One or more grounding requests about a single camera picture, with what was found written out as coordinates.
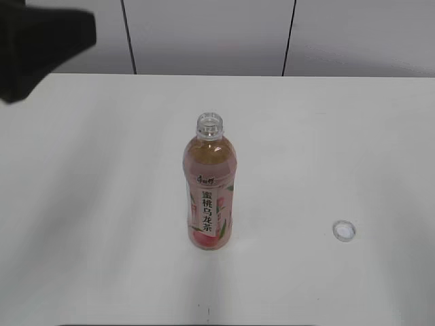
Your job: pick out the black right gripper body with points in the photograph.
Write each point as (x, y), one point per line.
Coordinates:
(37, 40)

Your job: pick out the pink peach tea bottle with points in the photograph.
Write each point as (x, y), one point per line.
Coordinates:
(209, 165)

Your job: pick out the white bottle cap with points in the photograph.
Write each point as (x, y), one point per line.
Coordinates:
(344, 231)

